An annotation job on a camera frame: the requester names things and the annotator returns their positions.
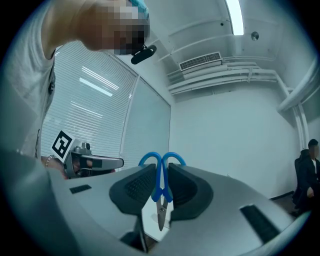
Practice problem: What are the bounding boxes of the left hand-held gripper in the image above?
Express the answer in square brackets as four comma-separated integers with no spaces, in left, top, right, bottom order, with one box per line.
[51,129,125,180]

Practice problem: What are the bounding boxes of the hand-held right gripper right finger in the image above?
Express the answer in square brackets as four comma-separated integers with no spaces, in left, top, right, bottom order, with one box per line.
[154,162,311,256]

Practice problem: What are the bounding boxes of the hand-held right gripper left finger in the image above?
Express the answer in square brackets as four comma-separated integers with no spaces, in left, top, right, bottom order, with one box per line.
[47,163,158,256]

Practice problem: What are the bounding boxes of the blue-handled scissors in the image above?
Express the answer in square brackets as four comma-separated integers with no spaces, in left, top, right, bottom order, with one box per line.
[138,151,187,232]

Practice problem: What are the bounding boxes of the person's left forearm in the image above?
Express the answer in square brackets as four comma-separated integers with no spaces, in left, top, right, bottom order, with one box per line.
[44,154,69,181]

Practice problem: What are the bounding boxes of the person's left hand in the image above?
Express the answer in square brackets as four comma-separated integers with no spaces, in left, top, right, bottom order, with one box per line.
[73,159,93,174]

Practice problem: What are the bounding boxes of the white slatted window blinds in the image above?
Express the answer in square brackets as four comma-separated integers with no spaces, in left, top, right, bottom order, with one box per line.
[40,40,140,168]

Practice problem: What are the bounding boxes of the grey printed t-shirt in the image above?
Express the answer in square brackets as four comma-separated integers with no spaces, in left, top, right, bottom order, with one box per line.
[0,0,85,163]

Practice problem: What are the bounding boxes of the white vertical pipes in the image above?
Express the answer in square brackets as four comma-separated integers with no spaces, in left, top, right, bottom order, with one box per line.
[291,104,311,151]

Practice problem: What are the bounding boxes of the white ceiling pipes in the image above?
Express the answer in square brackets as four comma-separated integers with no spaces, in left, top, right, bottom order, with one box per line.
[166,59,285,96]

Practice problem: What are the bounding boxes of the white air vent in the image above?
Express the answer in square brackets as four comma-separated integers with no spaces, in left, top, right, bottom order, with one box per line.
[179,51,224,72]

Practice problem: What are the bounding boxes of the ceiling light panel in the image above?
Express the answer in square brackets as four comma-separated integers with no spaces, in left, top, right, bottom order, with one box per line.
[224,0,245,36]

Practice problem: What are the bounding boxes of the silver bracelet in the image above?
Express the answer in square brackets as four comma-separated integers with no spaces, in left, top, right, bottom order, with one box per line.
[44,154,57,168]

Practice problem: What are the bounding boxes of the grey harness strap black buckle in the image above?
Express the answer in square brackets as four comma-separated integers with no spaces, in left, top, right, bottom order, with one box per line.
[47,56,56,96]

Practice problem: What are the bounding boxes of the black head-mounted camera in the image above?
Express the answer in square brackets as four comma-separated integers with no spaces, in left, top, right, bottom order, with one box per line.
[130,44,158,66]

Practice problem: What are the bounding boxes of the large white duct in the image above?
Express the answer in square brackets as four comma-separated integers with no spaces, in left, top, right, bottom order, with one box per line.
[275,58,320,114]

